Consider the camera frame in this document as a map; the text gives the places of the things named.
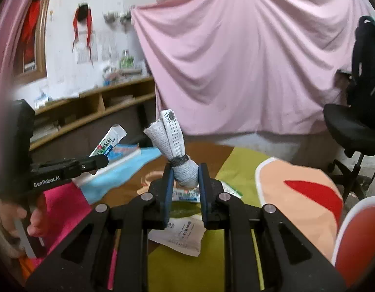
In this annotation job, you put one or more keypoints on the colourful patchwork play mat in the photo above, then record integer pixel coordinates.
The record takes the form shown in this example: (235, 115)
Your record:
(251, 231)

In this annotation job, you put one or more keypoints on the white printed paper bag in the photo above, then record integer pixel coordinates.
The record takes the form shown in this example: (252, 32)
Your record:
(183, 235)

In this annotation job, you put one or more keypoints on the pink hanging sheet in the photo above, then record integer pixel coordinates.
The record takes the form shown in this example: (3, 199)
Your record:
(244, 66)

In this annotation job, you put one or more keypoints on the green white wrapper on mat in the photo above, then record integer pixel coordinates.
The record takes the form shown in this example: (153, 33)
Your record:
(194, 195)

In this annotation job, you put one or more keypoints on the wooden shelf unit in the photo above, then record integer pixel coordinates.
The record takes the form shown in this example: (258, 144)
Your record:
(73, 127)

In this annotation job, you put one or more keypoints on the white perforated mesh wrapper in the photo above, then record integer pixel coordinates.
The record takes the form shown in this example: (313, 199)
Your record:
(166, 134)

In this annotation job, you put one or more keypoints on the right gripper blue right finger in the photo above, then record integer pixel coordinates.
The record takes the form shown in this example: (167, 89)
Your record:
(205, 185)

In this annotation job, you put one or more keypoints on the blue children's book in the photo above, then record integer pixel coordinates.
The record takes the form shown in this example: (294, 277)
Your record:
(117, 156)

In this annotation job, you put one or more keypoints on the person's left hand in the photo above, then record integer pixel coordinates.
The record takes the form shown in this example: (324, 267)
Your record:
(9, 212)

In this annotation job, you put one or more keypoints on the wooden framed door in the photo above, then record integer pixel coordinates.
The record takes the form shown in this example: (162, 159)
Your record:
(30, 57)

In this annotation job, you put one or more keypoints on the red white stool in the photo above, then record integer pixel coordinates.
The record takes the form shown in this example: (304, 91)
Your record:
(354, 250)

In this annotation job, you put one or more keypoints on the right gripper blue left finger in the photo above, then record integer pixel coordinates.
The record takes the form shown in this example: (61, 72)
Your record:
(165, 194)

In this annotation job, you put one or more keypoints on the stack of books on shelf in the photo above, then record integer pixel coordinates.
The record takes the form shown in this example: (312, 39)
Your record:
(112, 75)

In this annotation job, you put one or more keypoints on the black office chair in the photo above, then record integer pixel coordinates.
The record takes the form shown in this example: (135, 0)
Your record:
(352, 126)

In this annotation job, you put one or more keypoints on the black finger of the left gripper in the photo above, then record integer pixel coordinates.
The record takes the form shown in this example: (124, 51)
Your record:
(87, 164)

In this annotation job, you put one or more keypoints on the green candy jar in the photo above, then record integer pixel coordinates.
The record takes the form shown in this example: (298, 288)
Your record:
(127, 60)

